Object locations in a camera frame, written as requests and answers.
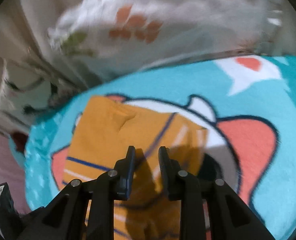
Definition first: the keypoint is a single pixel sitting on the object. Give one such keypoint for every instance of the white cushion with crane print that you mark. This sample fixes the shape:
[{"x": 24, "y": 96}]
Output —
[{"x": 30, "y": 90}]

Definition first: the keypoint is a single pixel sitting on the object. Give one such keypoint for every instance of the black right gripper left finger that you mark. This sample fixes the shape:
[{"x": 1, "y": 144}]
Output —
[{"x": 115, "y": 184}]

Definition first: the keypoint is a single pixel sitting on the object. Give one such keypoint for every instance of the mustard striped garment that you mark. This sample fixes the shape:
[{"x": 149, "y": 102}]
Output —
[{"x": 102, "y": 136}]

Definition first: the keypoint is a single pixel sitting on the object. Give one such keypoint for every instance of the teal cartoon fleece blanket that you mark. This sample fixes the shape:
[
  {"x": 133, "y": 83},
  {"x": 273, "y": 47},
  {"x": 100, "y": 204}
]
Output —
[{"x": 246, "y": 103}]

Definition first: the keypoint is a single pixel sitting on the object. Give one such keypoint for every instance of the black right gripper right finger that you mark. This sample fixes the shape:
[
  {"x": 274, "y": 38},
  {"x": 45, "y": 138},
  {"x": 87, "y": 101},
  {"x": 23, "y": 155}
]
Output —
[{"x": 180, "y": 185}]

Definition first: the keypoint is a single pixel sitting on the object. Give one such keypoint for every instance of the white floral pillow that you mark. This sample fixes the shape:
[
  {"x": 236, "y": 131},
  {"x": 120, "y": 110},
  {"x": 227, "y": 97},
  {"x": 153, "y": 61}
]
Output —
[{"x": 111, "y": 38}]

